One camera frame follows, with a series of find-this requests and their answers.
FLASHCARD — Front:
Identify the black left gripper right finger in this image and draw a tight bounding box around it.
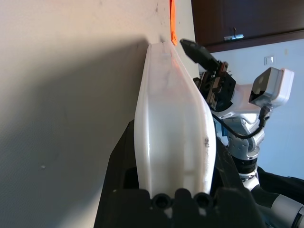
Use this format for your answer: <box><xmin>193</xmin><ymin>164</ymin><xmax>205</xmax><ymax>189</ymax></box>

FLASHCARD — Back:
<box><xmin>210</xmin><ymin>140</ymin><xmax>252</xmax><ymax>198</ymax></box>

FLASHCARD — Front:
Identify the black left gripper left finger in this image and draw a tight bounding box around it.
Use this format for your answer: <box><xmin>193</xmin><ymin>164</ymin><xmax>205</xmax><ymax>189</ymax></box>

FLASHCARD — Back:
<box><xmin>94</xmin><ymin>119</ymin><xmax>140</xmax><ymax>228</ymax></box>

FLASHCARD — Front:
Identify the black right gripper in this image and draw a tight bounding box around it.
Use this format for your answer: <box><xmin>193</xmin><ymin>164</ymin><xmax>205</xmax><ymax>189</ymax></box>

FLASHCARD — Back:
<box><xmin>180</xmin><ymin>38</ymin><xmax>237</xmax><ymax>112</ymax></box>

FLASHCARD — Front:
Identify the orange and teal backpack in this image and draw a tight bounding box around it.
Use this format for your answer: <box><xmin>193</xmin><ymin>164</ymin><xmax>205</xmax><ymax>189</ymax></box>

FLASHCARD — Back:
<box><xmin>169</xmin><ymin>0</ymin><xmax>178</xmax><ymax>46</ymax></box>

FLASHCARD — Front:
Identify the metal cabinet latch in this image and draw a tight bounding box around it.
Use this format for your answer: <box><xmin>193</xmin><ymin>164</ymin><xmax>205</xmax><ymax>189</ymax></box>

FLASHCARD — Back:
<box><xmin>224</xmin><ymin>28</ymin><xmax>245</xmax><ymax>41</ymax></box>

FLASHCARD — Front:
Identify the dark brown wooden cabinet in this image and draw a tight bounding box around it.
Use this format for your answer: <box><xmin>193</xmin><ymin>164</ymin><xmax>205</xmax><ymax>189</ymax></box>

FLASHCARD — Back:
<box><xmin>191</xmin><ymin>0</ymin><xmax>304</xmax><ymax>53</ymax></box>

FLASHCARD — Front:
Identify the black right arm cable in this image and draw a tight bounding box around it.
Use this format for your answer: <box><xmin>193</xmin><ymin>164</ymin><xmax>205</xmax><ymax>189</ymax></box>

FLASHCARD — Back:
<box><xmin>222</xmin><ymin>105</ymin><xmax>272</xmax><ymax>141</ymax></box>

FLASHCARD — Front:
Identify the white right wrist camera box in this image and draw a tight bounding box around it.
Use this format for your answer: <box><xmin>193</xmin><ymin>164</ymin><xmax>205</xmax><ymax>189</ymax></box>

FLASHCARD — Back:
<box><xmin>217</xmin><ymin>67</ymin><xmax>295</xmax><ymax>119</ymax></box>

